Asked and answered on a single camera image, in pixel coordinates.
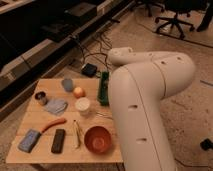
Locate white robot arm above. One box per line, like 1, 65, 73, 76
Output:
108, 47, 195, 171

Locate green plastic tray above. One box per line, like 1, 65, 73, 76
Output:
97, 72, 109, 106

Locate black power adapter box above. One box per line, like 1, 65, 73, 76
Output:
81, 63, 97, 77

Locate orange apple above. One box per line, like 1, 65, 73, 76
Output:
73, 87, 85, 98

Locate metal fork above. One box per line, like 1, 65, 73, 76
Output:
96, 112, 113, 120

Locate white cup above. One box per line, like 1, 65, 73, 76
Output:
75, 97, 91, 116

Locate grey blue cup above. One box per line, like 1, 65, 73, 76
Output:
61, 78, 73, 92

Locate red-brown bowl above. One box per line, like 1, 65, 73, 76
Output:
84, 126, 112, 154

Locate grey folded cloth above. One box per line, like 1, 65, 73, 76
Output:
44, 99, 68, 116

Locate yellow wooden tongs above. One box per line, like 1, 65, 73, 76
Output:
73, 120, 82, 149

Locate small metal cup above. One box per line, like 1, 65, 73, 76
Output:
35, 91, 47, 106

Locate black rectangular remote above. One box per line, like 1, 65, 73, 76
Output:
51, 129, 66, 154

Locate black box on shelf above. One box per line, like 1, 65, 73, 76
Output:
65, 2, 97, 21

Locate black office chair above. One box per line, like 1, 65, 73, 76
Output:
154, 0, 208, 40

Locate black object on floor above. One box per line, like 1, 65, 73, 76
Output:
200, 138, 213, 151

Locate tangled black cables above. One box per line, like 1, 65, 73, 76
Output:
68, 29, 116, 73

